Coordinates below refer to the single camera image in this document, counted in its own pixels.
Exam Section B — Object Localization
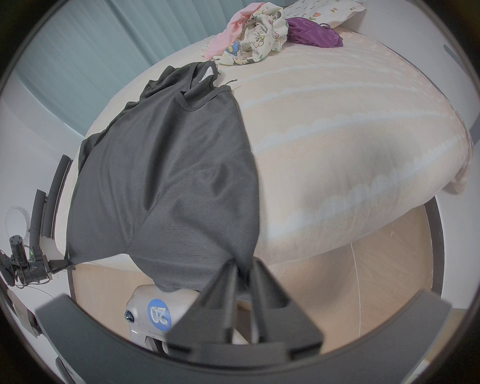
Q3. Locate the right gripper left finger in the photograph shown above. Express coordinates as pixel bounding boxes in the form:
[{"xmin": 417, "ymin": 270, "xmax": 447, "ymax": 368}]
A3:
[{"xmin": 164, "ymin": 260, "xmax": 239, "ymax": 353}]

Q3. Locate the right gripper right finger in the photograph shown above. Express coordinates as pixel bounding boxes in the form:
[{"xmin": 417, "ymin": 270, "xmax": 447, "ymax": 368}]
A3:
[{"xmin": 249, "ymin": 257, "xmax": 325, "ymax": 354}]

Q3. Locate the black T-shirt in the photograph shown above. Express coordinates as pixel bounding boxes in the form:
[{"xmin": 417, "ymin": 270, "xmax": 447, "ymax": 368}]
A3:
[{"xmin": 64, "ymin": 61, "xmax": 263, "ymax": 293}]

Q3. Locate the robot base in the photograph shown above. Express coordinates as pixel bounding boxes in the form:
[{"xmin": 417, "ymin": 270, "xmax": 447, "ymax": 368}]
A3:
[{"xmin": 124, "ymin": 283, "xmax": 254, "ymax": 355}]

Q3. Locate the bed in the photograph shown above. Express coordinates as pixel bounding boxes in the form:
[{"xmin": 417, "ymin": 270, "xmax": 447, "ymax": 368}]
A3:
[{"xmin": 56, "ymin": 0, "xmax": 480, "ymax": 287}]

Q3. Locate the round white mirror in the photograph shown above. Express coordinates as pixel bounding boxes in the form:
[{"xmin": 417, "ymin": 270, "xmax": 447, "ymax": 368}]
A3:
[{"xmin": 5, "ymin": 205, "xmax": 30, "ymax": 238}]

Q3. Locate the black chest of drawers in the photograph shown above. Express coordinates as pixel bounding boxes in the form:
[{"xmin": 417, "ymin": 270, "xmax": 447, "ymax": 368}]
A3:
[{"xmin": 30, "ymin": 155, "xmax": 74, "ymax": 239}]

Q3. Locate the white printed pyjama top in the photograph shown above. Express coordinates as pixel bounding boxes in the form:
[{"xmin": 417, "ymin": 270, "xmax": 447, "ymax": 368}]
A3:
[{"xmin": 200, "ymin": 4, "xmax": 289, "ymax": 67}]

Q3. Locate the purple garment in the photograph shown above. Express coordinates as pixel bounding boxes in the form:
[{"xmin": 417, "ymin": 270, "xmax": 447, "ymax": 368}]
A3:
[{"xmin": 286, "ymin": 17, "xmax": 344, "ymax": 49}]

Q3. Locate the pink garment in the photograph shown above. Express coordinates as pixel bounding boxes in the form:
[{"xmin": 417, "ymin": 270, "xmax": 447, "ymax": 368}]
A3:
[{"xmin": 203, "ymin": 2, "xmax": 265, "ymax": 61}]

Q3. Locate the white printed pillow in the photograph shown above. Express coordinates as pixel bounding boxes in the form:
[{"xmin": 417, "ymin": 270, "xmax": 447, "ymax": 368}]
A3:
[{"xmin": 283, "ymin": 0, "xmax": 366, "ymax": 29}]

